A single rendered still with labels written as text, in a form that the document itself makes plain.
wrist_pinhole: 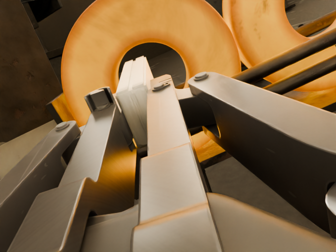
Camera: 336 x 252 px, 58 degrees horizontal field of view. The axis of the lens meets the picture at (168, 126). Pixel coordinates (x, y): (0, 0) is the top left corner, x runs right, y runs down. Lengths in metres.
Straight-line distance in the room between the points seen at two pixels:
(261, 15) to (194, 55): 0.06
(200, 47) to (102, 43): 0.08
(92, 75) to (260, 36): 0.14
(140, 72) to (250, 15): 0.13
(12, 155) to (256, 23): 0.24
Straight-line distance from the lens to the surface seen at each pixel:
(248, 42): 0.27
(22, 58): 0.48
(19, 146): 0.30
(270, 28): 0.27
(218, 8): 2.63
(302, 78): 0.27
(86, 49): 0.26
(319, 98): 0.30
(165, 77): 0.16
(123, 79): 0.16
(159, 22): 0.26
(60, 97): 0.28
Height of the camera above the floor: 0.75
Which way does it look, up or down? 18 degrees down
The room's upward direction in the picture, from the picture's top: 20 degrees counter-clockwise
